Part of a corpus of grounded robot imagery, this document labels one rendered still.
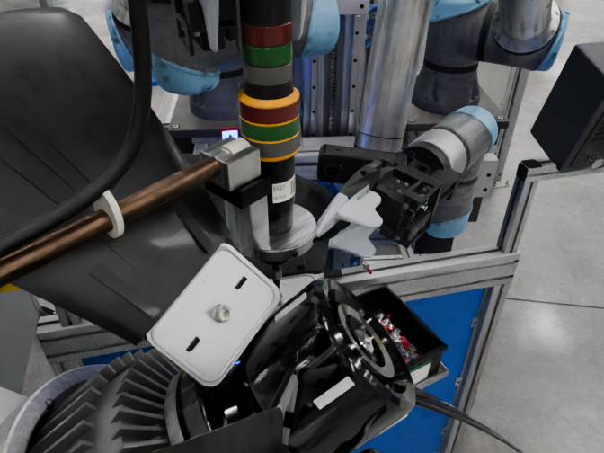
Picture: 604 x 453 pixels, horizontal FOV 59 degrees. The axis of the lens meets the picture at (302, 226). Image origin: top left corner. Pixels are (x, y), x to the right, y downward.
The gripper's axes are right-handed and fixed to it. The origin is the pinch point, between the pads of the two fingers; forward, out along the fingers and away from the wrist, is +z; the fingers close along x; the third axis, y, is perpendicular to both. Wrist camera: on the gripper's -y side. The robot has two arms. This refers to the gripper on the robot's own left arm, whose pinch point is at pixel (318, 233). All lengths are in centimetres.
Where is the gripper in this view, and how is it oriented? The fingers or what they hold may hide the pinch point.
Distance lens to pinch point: 58.8
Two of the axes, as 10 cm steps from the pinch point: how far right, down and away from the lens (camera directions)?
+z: -6.4, 4.7, -6.1
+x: -0.7, 7.5, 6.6
